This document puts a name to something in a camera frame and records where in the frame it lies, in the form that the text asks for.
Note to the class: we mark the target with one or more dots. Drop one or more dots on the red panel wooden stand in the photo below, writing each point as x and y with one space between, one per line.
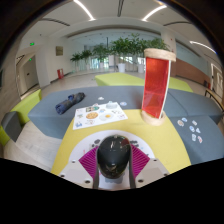
155 87

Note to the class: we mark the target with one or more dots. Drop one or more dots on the small white sticker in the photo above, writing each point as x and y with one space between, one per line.
101 98

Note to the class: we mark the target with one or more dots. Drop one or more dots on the green exit sign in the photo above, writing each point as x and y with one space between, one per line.
32 43
30 59

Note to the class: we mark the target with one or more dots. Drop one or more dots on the ceiling light strips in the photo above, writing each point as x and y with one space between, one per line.
151 12

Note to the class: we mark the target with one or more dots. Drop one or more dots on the red fire extinguisher box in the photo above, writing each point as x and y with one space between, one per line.
60 73

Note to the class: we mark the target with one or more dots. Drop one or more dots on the framed wall plaque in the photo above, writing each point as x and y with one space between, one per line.
59 50

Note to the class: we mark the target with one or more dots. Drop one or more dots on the row of potted plants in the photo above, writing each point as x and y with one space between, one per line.
123 50

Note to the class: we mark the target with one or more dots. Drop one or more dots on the small clear plastic lid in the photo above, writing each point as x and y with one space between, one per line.
111 105

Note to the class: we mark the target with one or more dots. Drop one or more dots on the small round sticker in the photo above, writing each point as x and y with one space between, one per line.
123 103

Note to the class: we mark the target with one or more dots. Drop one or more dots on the folded dark blue umbrella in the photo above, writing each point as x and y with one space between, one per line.
69 102

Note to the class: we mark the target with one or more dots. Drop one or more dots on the black computer mouse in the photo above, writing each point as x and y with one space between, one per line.
113 156

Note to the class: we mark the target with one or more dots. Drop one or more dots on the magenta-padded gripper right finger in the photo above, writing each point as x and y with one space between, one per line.
148 170

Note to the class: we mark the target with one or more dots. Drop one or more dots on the group of small stickers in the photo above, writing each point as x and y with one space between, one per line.
191 128

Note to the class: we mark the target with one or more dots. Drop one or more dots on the rectangular white printed mouse pad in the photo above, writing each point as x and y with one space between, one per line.
100 116

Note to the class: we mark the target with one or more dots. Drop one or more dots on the lime green bench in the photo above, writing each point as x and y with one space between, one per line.
25 106
120 79

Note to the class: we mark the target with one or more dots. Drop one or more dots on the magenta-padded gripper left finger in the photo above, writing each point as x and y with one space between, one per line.
77 171

